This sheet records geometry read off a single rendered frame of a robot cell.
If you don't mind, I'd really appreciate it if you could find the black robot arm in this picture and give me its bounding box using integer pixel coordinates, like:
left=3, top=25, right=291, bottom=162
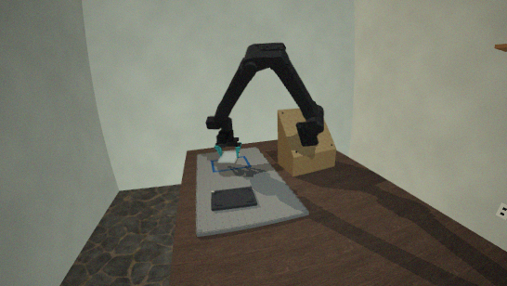
left=206, top=43, right=324, bottom=148

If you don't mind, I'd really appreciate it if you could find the white well plate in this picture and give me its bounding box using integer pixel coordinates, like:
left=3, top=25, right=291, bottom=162
left=218, top=151, right=237, bottom=163

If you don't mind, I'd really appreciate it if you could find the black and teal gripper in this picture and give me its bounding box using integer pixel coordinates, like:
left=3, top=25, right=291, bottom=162
left=214, top=137, right=242, bottom=159

